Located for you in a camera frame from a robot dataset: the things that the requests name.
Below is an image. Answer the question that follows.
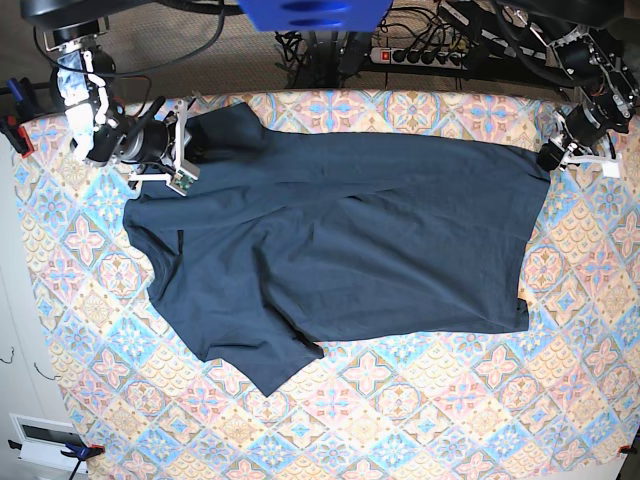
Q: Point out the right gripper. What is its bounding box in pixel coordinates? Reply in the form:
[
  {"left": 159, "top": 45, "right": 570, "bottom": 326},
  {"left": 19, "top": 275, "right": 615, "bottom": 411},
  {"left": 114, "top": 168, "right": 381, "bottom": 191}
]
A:
[{"left": 127, "top": 97, "right": 200, "bottom": 188}]

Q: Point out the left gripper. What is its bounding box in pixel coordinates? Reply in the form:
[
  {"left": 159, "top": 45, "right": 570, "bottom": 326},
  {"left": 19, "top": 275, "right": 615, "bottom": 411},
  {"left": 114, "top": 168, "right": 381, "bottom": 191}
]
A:
[{"left": 536, "top": 102, "right": 625, "bottom": 170}]

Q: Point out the dark navy t-shirt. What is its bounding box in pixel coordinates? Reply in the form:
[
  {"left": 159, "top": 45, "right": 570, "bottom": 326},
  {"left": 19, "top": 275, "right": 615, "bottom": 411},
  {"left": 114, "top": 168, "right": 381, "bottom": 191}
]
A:
[{"left": 123, "top": 104, "right": 550, "bottom": 395}]

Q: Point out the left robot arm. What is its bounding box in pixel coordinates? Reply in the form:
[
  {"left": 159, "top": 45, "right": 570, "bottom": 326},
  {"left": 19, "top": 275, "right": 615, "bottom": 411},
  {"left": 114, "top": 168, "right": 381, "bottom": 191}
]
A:
[{"left": 537, "top": 25, "right": 639, "bottom": 178}]

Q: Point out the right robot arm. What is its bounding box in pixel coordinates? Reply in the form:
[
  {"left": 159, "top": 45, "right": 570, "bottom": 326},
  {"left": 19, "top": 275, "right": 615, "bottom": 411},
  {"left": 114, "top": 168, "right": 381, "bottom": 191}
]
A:
[{"left": 44, "top": 20, "right": 200, "bottom": 195}]

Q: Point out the blue orange clamp top left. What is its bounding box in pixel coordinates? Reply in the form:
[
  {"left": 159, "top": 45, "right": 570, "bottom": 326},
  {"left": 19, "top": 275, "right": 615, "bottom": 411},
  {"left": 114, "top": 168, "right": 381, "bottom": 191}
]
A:
[{"left": 1, "top": 77, "right": 35, "bottom": 158}]

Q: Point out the blue orange clamp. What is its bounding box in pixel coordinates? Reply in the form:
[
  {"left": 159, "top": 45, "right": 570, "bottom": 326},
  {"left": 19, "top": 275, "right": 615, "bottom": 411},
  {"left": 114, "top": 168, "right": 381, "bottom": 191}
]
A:
[
  {"left": 7, "top": 440, "right": 105, "bottom": 479},
  {"left": 1, "top": 77, "right": 35, "bottom": 158}
]

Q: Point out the white power strip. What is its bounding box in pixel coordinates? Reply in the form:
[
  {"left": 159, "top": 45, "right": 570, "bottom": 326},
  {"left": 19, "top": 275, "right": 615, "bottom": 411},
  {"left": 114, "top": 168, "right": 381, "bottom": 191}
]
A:
[{"left": 369, "top": 47, "right": 462, "bottom": 68}]

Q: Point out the patterned colourful tablecloth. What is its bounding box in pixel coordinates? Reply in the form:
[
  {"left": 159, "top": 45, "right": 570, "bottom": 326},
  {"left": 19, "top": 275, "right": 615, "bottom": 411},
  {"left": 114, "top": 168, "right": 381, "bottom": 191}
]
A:
[{"left": 1, "top": 117, "right": 639, "bottom": 479}]

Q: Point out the orange clamp bottom right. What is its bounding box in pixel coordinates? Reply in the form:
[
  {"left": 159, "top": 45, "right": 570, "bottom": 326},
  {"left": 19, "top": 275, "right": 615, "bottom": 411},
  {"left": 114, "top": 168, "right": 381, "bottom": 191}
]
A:
[{"left": 618, "top": 445, "right": 638, "bottom": 455}]

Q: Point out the blue orange clamp bottom left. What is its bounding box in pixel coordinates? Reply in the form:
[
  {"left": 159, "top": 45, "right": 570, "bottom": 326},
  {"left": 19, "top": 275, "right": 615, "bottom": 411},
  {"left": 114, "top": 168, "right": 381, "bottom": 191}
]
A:
[{"left": 7, "top": 440, "right": 105, "bottom": 479}]

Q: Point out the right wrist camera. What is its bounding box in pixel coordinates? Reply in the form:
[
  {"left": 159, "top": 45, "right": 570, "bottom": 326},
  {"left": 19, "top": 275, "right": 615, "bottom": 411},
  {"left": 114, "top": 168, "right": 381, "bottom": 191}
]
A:
[{"left": 167, "top": 170, "right": 198, "bottom": 196}]

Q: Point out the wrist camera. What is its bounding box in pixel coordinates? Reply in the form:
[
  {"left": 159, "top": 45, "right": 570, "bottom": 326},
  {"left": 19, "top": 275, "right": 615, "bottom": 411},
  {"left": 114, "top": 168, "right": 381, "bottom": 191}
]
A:
[
  {"left": 602, "top": 160, "right": 621, "bottom": 179},
  {"left": 167, "top": 170, "right": 198, "bottom": 196}
]

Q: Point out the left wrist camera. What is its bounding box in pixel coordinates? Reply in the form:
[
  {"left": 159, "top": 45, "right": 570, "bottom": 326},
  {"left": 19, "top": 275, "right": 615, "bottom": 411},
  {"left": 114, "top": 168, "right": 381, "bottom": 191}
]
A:
[{"left": 602, "top": 160, "right": 621, "bottom": 179}]

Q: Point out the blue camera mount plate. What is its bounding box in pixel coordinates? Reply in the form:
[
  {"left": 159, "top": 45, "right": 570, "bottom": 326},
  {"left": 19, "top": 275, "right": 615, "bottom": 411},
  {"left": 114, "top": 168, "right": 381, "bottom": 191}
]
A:
[{"left": 238, "top": 0, "right": 392, "bottom": 32}]

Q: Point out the white wall outlet box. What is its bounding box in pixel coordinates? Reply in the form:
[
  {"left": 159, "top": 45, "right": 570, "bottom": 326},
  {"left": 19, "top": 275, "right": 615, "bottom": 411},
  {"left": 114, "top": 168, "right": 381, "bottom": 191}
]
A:
[{"left": 9, "top": 413, "right": 82, "bottom": 473}]

